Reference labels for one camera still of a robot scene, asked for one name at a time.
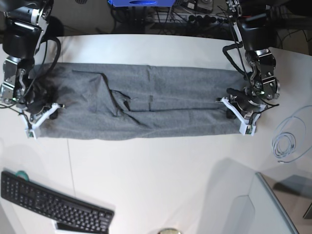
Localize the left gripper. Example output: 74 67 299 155
216 88 266 136

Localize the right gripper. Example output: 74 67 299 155
19 102 65 139

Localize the grey t-shirt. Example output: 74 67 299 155
35 63 245 140

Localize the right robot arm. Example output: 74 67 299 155
0 0 64 138

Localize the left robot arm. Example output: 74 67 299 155
218 0 280 135

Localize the green tape roll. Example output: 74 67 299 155
15 171 29 181

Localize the black computer keyboard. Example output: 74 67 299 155
0 171 115 234

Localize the black power strip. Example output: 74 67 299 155
188 15 229 27

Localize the blue box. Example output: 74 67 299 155
108 0 175 7

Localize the round brass object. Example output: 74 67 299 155
157 228 182 234

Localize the coiled light blue cable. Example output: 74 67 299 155
272 105 312 163

